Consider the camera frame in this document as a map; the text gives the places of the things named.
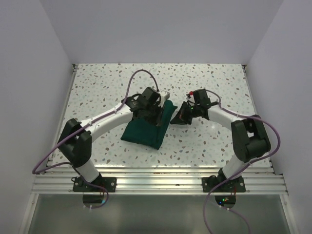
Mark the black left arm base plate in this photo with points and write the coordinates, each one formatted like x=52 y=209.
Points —
x=108 y=183

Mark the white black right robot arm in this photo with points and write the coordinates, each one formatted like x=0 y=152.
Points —
x=249 y=137

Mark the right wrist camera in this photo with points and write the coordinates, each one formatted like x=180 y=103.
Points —
x=199 y=97

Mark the green surgical cloth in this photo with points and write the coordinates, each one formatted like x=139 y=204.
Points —
x=141 y=132

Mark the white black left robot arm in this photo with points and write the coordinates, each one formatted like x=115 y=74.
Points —
x=77 y=137

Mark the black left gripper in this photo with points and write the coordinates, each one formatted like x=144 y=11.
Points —
x=156 y=120

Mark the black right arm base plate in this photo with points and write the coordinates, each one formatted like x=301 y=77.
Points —
x=235 y=185

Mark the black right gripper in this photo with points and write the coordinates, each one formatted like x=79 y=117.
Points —
x=181 y=118

